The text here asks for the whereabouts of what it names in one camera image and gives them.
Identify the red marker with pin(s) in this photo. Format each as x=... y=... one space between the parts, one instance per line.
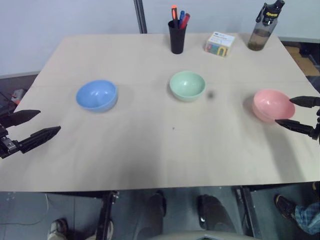
x=185 y=20

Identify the brown and yellow shoe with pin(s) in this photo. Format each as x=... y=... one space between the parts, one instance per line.
x=285 y=206

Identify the blue plastic bowl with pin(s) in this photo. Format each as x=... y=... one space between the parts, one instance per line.
x=96 y=96

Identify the orange and white device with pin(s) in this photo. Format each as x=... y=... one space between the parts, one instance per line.
x=18 y=95

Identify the black table leg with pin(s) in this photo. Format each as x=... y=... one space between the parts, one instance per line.
x=106 y=215
x=250 y=212

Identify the grey metal pole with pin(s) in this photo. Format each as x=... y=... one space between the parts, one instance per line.
x=140 y=16

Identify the green plastic bowl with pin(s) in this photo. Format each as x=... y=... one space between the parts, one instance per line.
x=187 y=86

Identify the dark rounded shape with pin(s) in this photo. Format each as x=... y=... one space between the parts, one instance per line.
x=213 y=212

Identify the orange and black pen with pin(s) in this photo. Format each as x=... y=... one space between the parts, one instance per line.
x=174 y=15

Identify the white and brown shoe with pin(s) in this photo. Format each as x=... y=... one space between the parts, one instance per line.
x=58 y=228

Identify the blue marker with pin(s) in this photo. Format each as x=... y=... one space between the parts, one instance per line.
x=181 y=17

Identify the pink plastic bowl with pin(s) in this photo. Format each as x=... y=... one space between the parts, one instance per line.
x=272 y=105

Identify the white card box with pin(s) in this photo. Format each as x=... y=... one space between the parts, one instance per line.
x=220 y=42

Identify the black pen cup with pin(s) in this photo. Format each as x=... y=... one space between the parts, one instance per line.
x=177 y=40

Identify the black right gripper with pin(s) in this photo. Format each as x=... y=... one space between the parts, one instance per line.
x=318 y=127

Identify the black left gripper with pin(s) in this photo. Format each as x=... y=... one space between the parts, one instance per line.
x=7 y=146

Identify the blue plaid trouser leg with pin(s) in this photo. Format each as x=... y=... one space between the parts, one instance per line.
x=308 y=217

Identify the dark translucent water bottle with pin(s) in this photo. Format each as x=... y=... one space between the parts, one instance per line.
x=261 y=30

